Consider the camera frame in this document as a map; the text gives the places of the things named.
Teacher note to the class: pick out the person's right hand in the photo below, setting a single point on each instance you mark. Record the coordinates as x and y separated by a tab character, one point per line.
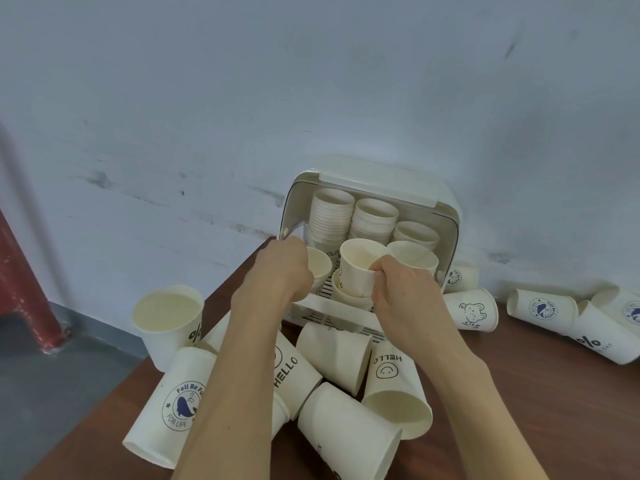
407	299

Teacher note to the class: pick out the person's left hand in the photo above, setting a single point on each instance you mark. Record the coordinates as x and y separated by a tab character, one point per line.
277	274

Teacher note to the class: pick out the person's right thumb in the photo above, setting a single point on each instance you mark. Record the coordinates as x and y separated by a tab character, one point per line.
384	263

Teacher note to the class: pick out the person's left fingers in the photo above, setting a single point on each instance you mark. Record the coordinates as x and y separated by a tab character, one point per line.
303	269

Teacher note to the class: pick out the plain white paper cup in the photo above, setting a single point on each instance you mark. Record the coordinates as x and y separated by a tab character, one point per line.
320	267
356	267
217	334
415	257
347	297
332	354

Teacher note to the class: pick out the person's left forearm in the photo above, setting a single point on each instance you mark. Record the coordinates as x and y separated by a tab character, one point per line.
235	384

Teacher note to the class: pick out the person's right forearm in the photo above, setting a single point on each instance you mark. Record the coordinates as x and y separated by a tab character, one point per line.
465	399

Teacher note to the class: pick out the bear print white paper cup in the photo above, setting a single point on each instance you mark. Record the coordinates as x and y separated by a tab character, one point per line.
334	259
470	310

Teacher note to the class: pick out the stack of white paper cups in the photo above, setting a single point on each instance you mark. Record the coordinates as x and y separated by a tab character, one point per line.
329	214
372	219
417	233

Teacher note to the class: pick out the whale print white paper cup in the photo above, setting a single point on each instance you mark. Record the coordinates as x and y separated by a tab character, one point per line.
542	309
622	304
461	278
172	409

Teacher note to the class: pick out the white plastic cup storage box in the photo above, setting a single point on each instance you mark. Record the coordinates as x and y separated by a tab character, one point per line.
380	182

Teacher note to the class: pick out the smiley print white paper cup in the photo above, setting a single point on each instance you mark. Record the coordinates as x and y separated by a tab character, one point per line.
295	374
395	389

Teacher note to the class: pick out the black lettered white paper cup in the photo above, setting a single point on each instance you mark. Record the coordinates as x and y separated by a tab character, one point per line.
345	434
167	324
600	337

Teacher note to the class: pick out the red metal post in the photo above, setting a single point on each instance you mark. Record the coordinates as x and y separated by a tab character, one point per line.
22	294

